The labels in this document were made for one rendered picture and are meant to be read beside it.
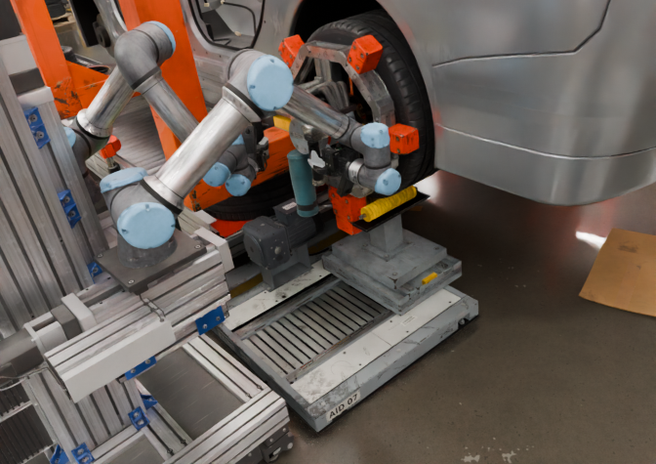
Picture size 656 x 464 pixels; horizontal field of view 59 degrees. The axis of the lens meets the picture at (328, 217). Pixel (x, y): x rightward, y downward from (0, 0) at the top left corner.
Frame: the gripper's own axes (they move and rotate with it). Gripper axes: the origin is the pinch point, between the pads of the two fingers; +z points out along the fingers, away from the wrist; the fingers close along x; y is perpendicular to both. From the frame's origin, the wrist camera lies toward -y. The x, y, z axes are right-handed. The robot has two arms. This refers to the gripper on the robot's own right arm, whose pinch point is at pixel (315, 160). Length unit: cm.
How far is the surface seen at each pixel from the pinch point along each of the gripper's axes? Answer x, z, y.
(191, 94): 10, 60, 15
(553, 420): -26, -73, -83
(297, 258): -20, 55, -72
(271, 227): -3, 43, -43
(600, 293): -93, -52, -81
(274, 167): -20, 60, -26
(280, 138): -25, 60, -15
